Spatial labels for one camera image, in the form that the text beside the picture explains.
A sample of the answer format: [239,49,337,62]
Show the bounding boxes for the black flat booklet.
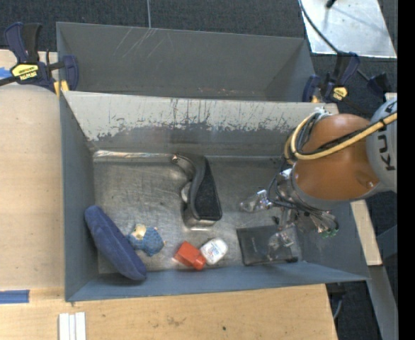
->
[236,224,302,267]

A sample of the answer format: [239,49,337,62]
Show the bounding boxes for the small white bottle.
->
[200,237,229,266]

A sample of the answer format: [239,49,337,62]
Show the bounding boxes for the blue toy animal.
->
[125,222,166,258]

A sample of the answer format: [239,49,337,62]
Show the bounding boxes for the black and grey slipper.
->
[171,152,224,227]

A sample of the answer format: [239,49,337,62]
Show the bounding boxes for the red box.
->
[173,240,208,271]

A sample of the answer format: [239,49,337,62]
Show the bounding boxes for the dark blue oval cushion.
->
[84,204,149,281]

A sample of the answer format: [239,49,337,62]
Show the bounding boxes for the grey metal bin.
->
[55,21,372,302]

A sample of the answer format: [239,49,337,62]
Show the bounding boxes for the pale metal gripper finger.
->
[267,225,297,259]
[239,188,274,213]

